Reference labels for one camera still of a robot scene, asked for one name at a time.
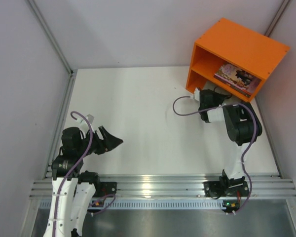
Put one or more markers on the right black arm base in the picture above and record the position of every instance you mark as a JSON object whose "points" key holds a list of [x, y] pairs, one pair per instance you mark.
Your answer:
{"points": [[214, 189]]}

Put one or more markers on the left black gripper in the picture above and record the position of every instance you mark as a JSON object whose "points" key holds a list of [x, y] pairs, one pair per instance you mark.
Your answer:
{"points": [[98, 139]]}

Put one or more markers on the aluminium mounting rail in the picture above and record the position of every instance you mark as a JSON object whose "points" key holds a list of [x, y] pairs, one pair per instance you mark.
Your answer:
{"points": [[153, 188]]}

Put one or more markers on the dark cover paperback book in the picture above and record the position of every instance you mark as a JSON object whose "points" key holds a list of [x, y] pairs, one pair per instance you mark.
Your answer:
{"points": [[233, 86]]}

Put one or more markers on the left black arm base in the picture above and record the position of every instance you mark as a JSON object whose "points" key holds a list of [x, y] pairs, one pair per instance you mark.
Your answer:
{"points": [[108, 188]]}

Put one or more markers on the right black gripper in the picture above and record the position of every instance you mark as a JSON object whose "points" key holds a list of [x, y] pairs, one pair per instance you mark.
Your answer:
{"points": [[208, 96]]}

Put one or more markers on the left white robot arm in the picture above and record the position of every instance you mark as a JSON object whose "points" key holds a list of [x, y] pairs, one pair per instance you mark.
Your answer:
{"points": [[73, 191]]}

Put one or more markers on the pale green Gatsby book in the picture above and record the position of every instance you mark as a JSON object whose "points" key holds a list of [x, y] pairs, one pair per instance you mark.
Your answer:
{"points": [[216, 88]]}

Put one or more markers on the orange wooden shelf cabinet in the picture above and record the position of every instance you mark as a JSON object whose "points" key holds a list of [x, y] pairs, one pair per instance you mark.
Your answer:
{"points": [[229, 42]]}

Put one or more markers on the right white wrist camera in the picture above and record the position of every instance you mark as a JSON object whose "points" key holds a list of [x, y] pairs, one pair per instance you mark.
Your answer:
{"points": [[196, 94]]}

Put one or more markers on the pink Shakespeare story book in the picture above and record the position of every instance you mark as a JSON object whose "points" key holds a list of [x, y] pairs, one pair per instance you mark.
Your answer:
{"points": [[240, 78]]}

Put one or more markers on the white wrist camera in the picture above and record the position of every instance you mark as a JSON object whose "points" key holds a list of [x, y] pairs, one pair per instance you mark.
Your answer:
{"points": [[84, 123], [196, 94]]}

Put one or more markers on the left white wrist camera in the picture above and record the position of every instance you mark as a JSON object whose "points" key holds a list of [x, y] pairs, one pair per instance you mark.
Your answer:
{"points": [[84, 123]]}

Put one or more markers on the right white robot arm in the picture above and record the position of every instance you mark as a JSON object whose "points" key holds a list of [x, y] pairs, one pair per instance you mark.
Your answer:
{"points": [[243, 128]]}

